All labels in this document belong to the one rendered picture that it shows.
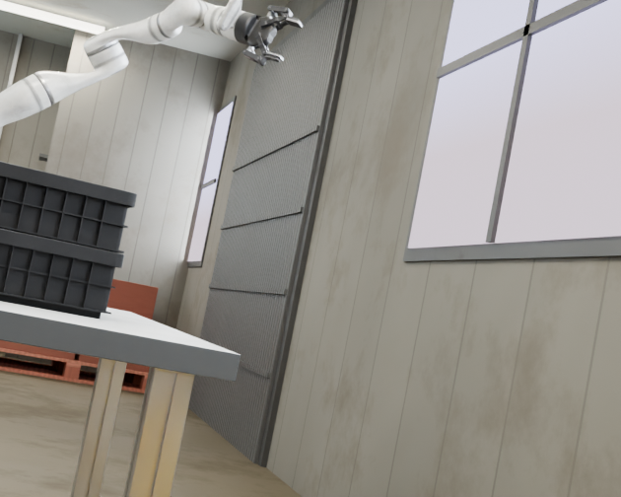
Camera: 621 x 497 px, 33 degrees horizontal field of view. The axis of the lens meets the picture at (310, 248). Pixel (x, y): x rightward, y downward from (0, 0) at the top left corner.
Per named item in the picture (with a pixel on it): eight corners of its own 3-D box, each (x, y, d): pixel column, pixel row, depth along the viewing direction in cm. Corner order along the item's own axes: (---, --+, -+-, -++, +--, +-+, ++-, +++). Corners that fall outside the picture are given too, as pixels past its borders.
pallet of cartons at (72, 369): (157, 396, 800) (178, 291, 806) (-31, 365, 764) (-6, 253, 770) (142, 383, 896) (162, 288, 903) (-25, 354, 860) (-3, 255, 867)
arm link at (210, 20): (238, 41, 256) (215, 35, 249) (193, 28, 264) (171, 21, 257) (245, 13, 255) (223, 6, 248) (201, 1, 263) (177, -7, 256)
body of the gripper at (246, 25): (257, 21, 252) (287, 29, 247) (241, 50, 251) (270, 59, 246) (243, 3, 246) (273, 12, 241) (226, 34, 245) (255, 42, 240)
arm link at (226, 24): (220, 27, 241) (201, 21, 245) (242, 51, 251) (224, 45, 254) (239, -6, 243) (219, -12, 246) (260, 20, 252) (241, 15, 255)
